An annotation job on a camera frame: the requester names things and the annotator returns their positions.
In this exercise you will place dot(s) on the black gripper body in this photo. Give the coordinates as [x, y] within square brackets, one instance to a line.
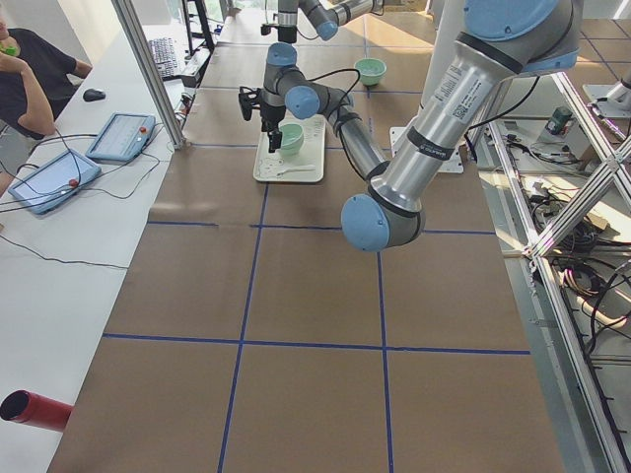
[271, 116]

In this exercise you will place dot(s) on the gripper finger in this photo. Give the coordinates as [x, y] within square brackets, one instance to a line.
[274, 140]

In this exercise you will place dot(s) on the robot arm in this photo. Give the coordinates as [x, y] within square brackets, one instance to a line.
[499, 40]
[325, 21]

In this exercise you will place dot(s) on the white plastic spoon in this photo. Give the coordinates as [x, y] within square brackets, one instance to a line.
[286, 170]

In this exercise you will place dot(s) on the white tray with bear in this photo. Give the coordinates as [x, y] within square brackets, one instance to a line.
[303, 162]

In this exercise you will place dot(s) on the green bowl with ice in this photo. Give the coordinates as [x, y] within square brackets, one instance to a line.
[371, 70]

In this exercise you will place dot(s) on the black keyboard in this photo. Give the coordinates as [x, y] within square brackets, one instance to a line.
[165, 58]

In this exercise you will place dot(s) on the teach pendant far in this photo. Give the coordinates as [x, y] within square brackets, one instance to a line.
[123, 138]

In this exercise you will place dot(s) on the teach pendant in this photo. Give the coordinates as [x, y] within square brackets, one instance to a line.
[123, 138]
[55, 182]

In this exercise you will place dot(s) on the black computer mouse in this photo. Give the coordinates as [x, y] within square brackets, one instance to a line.
[91, 95]

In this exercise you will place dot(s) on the teach pendant near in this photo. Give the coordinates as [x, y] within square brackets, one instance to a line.
[55, 182]

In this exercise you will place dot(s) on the seated person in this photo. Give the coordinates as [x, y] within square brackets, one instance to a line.
[35, 85]

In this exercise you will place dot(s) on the red cylinder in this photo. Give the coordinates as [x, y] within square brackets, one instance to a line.
[35, 410]

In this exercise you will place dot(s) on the aluminium frame post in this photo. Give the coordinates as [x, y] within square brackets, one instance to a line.
[134, 33]

